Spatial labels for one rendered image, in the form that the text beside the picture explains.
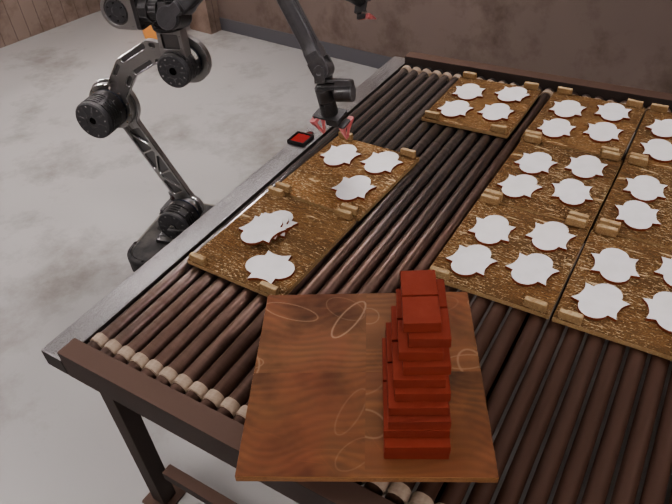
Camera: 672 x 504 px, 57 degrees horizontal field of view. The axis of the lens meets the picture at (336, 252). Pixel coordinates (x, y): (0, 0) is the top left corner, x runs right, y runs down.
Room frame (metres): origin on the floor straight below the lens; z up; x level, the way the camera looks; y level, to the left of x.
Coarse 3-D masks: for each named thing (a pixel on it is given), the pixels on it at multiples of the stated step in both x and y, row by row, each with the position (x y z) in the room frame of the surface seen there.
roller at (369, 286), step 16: (480, 144) 1.98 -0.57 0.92; (464, 160) 1.88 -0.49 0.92; (464, 176) 1.81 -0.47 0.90; (448, 192) 1.70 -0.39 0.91; (432, 208) 1.61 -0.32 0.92; (416, 224) 1.53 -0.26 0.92; (400, 240) 1.46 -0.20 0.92; (400, 256) 1.40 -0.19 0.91; (384, 272) 1.33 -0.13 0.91; (368, 288) 1.26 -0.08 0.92
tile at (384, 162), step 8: (384, 152) 1.94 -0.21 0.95; (392, 152) 1.93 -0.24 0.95; (368, 160) 1.89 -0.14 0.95; (376, 160) 1.89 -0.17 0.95; (384, 160) 1.88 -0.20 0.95; (392, 160) 1.88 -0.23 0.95; (368, 168) 1.84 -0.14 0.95; (376, 168) 1.84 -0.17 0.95; (384, 168) 1.83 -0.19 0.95; (392, 168) 1.83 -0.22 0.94
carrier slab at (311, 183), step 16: (336, 144) 2.04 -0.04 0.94; (352, 144) 2.03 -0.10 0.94; (368, 144) 2.02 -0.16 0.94; (320, 160) 1.94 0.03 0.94; (400, 160) 1.89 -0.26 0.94; (416, 160) 1.88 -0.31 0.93; (288, 176) 1.85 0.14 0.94; (304, 176) 1.84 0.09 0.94; (320, 176) 1.83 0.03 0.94; (336, 176) 1.82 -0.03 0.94; (352, 176) 1.81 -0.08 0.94; (368, 176) 1.81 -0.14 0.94; (384, 176) 1.80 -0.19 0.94; (400, 176) 1.79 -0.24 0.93; (304, 192) 1.74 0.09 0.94; (320, 192) 1.73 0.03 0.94; (384, 192) 1.70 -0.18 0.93; (368, 208) 1.62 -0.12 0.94
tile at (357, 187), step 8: (360, 176) 1.79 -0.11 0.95; (344, 184) 1.75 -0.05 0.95; (352, 184) 1.75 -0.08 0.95; (360, 184) 1.75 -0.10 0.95; (368, 184) 1.74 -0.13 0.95; (336, 192) 1.71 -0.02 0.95; (344, 192) 1.71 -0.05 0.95; (352, 192) 1.70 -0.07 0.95; (360, 192) 1.70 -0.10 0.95; (368, 192) 1.71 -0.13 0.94; (344, 200) 1.67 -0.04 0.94; (352, 200) 1.67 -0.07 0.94
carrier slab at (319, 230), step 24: (240, 216) 1.64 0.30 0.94; (312, 216) 1.60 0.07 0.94; (336, 216) 1.59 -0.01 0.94; (216, 240) 1.52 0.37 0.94; (240, 240) 1.51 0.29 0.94; (288, 240) 1.49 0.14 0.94; (312, 240) 1.48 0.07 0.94; (336, 240) 1.47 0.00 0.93; (192, 264) 1.43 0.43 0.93; (216, 264) 1.41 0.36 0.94; (240, 264) 1.40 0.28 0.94; (312, 264) 1.37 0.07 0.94; (288, 288) 1.27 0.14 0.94
